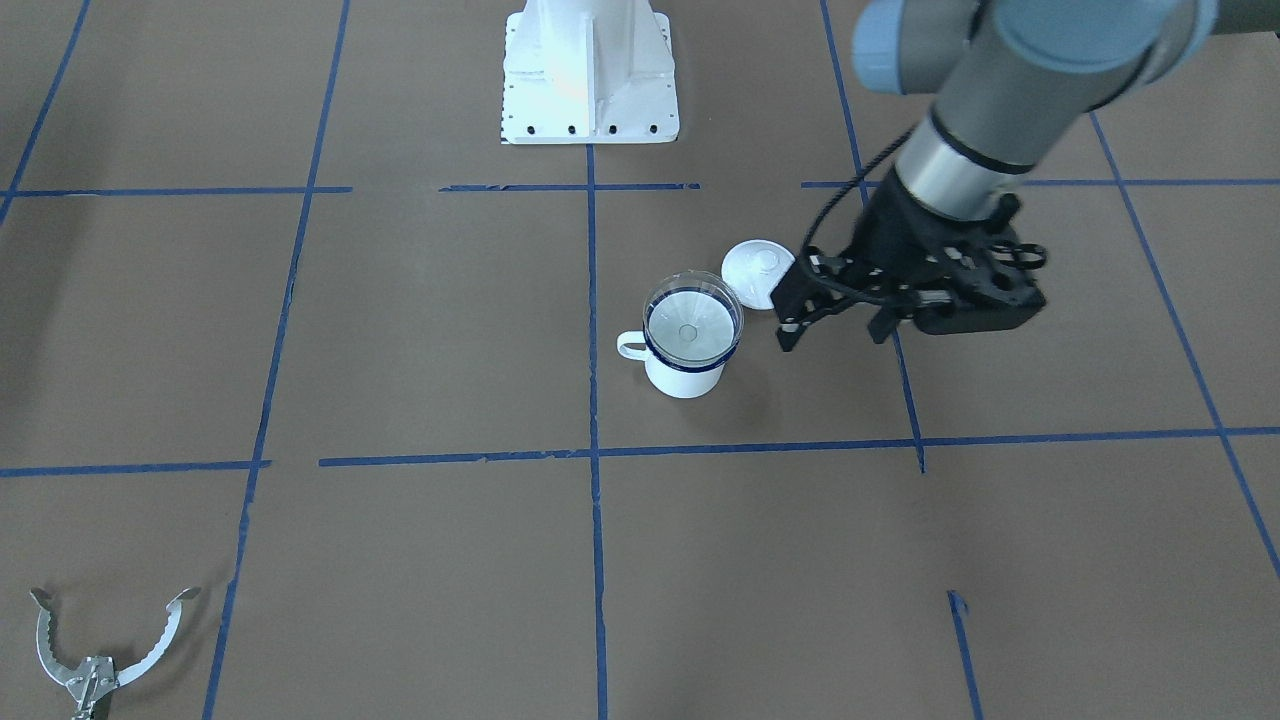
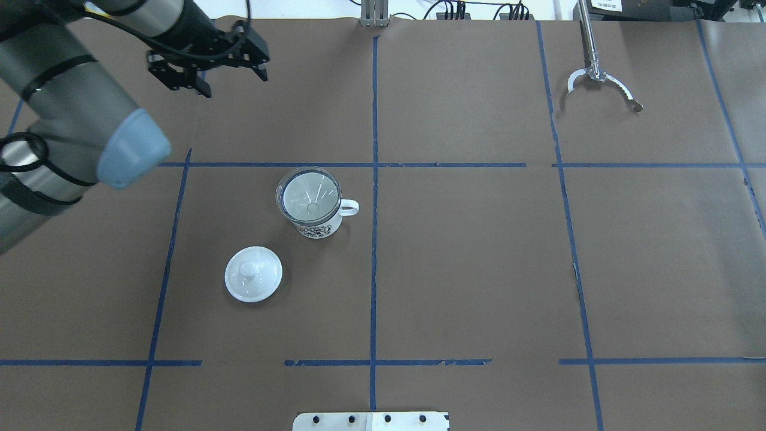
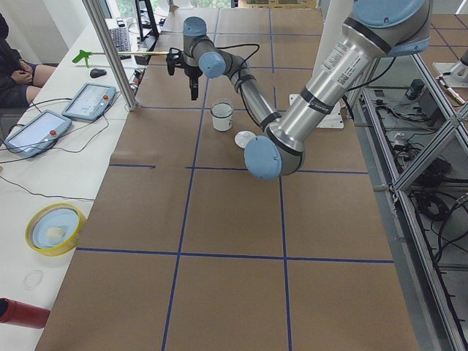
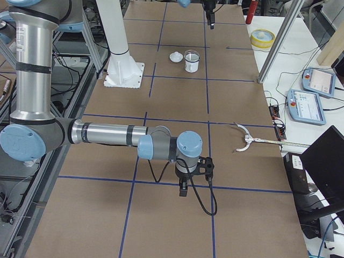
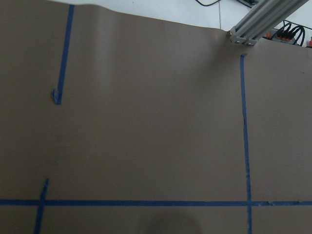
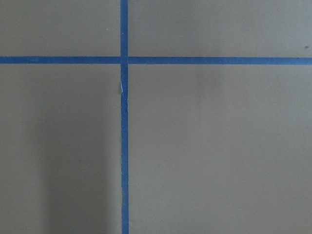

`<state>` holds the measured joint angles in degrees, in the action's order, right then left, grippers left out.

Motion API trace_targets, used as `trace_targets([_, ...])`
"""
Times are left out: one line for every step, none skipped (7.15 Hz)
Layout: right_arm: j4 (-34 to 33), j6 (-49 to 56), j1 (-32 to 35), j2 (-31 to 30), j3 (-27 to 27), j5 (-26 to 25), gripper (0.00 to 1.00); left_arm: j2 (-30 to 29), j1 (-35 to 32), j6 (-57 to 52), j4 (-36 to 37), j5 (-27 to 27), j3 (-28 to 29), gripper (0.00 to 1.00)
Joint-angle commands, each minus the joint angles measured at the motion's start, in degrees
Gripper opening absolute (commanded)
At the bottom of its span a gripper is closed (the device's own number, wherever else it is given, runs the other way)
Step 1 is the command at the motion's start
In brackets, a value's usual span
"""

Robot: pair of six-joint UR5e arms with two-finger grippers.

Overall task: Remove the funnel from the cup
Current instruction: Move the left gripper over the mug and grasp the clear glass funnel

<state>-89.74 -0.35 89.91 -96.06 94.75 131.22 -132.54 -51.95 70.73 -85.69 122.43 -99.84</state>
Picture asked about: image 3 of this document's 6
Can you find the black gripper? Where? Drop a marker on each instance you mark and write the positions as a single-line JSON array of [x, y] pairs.
[[192, 73]]

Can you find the clear glass funnel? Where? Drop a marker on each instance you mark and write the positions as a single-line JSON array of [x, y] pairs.
[[222, 104]]

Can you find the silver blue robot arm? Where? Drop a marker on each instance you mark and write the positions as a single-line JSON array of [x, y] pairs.
[[373, 30]]

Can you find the white enamel mug blue rim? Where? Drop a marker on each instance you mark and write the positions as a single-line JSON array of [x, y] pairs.
[[221, 119]]

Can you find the black keyboard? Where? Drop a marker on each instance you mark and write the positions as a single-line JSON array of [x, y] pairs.
[[120, 39]]

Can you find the white ceramic lid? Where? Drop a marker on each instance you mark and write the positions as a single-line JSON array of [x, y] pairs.
[[242, 138]]

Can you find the black computer mouse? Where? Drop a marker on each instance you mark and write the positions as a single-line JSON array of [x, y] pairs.
[[96, 73]]

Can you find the far teach pendant tablet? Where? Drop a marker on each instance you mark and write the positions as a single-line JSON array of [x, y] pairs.
[[90, 102]]

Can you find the teach pendant tablet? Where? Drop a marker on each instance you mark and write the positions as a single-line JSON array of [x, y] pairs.
[[90, 102], [38, 135]]

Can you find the seated person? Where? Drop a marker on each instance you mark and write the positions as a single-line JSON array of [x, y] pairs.
[[21, 81]]

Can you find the near teach pendant tablet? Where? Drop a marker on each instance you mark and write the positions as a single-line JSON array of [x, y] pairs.
[[38, 135]]

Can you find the brown paper table cover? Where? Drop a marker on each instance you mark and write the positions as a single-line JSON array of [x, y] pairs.
[[185, 250]]

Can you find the yellow rimmed bowl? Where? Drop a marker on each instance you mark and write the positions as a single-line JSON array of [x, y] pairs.
[[55, 230]]

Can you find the red cylinder bottle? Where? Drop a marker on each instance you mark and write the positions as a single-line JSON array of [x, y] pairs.
[[23, 314]]

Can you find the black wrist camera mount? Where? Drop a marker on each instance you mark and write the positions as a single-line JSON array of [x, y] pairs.
[[174, 59]]

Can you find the green handled reacher grabber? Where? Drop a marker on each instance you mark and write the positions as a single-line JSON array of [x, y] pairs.
[[85, 55]]

